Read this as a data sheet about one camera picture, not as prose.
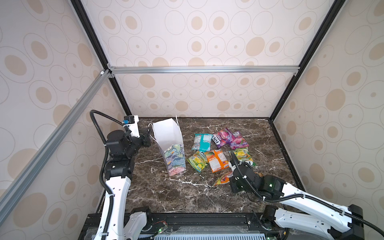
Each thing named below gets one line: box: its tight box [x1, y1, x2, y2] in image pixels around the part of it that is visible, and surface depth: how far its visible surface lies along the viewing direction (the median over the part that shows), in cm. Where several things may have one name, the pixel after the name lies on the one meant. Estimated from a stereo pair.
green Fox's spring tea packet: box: [234, 147, 254, 162], surface depth 99 cm
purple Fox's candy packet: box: [211, 127, 234, 149], surface depth 105 cm
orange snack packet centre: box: [204, 149, 230, 173], surface depth 94 cm
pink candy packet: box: [229, 131, 249, 150], surface depth 104 cm
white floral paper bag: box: [148, 115, 186, 177], surface depth 83 cm
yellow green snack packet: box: [187, 151, 208, 173], surface depth 94 cm
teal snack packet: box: [191, 133, 213, 153], surface depth 104 cm
